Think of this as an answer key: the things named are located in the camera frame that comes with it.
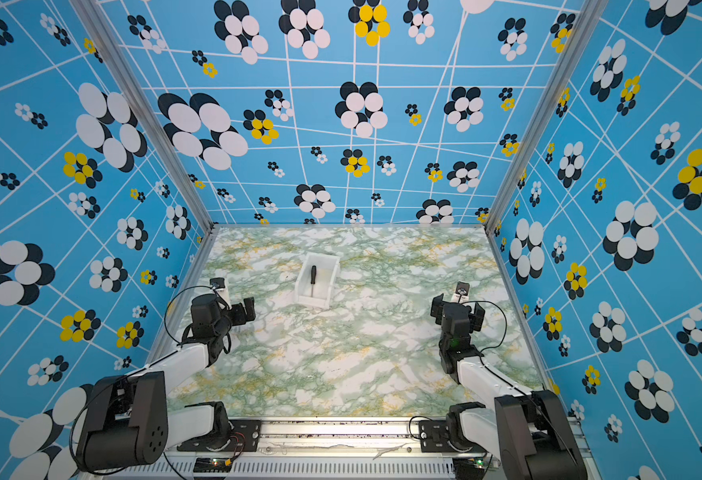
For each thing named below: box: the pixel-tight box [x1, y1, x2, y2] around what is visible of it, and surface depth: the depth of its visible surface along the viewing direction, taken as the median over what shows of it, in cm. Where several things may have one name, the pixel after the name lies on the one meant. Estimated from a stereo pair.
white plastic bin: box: [295, 252, 341, 310], surface depth 103 cm
